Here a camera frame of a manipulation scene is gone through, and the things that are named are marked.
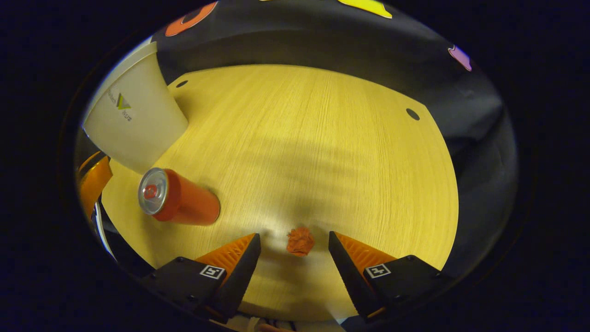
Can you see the black backdrop cloth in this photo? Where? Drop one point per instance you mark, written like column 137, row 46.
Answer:
column 322, row 41

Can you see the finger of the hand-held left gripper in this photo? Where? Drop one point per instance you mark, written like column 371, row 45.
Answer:
column 94, row 180

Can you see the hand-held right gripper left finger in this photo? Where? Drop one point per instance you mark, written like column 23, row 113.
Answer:
column 242, row 276

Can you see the orange pop can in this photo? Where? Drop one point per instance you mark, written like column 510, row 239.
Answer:
column 189, row 203

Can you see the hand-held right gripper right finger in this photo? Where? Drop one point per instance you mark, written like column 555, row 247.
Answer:
column 348, row 276

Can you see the orange paper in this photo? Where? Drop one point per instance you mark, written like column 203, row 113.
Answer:
column 300, row 242

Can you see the white desktop garbage bin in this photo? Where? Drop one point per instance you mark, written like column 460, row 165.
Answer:
column 133, row 124

